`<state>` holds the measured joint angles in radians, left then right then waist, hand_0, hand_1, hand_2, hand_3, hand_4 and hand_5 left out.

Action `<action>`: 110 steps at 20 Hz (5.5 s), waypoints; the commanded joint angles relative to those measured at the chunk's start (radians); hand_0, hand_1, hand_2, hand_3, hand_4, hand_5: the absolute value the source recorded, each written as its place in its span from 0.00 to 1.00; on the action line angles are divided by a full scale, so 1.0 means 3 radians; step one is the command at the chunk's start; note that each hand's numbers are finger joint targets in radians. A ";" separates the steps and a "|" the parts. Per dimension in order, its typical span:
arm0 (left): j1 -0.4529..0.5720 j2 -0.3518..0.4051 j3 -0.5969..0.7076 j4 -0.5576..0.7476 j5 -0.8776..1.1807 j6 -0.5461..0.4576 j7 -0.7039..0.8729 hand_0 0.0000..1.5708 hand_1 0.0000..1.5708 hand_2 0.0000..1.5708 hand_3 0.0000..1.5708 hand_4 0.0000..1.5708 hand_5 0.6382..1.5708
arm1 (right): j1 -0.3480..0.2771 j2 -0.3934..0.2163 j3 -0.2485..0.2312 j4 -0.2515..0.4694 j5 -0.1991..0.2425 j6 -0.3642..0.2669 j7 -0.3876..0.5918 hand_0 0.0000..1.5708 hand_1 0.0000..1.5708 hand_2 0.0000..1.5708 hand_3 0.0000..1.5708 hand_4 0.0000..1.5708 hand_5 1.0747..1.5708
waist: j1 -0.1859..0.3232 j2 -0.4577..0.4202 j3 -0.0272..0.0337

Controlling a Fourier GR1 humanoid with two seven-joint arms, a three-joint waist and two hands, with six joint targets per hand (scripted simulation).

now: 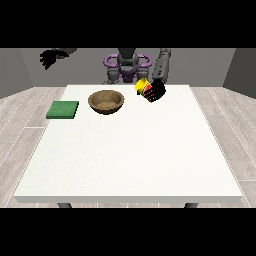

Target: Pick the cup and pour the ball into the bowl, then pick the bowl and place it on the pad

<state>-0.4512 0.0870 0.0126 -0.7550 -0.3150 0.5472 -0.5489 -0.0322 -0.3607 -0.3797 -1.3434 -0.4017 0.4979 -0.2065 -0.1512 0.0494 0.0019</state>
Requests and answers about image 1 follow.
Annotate green square pad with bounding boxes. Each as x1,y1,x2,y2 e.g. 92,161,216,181
45,100,80,120

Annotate grey robot trunk purple rings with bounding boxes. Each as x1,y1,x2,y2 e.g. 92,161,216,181
102,48,153,86

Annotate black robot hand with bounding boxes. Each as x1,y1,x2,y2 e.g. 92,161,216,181
142,78,167,103
39,49,66,71

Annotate brown wooden bowl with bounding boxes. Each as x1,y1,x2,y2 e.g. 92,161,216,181
87,89,126,115

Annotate yellow cup with melon print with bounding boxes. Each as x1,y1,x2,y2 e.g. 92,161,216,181
134,78,152,98

